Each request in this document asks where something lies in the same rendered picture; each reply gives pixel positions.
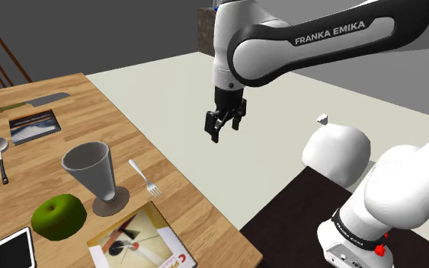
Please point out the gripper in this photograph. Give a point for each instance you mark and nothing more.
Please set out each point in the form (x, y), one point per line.
(228, 98)

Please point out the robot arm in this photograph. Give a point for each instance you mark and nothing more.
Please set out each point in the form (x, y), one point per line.
(266, 55)

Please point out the brown box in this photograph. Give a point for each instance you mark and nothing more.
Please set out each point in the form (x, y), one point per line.
(206, 33)

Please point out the silver fork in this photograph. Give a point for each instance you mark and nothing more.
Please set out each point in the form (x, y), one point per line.
(154, 188)

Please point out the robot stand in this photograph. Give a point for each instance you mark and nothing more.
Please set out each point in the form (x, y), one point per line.
(292, 230)

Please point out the wooden table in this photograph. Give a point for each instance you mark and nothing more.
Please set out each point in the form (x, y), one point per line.
(88, 122)

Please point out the grey cone cup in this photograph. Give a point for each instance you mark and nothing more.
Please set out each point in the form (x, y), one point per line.
(95, 170)

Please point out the white book abstract cover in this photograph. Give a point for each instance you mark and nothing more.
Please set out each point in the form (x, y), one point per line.
(136, 241)

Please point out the grey kitchen knife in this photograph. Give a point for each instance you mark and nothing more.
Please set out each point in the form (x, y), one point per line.
(43, 100)

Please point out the small picture book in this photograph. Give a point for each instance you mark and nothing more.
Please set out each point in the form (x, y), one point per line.
(34, 126)

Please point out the green apple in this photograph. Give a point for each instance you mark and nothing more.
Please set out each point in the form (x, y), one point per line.
(60, 219)

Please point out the white tablet black screen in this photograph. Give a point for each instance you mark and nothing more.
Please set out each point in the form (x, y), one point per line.
(15, 252)

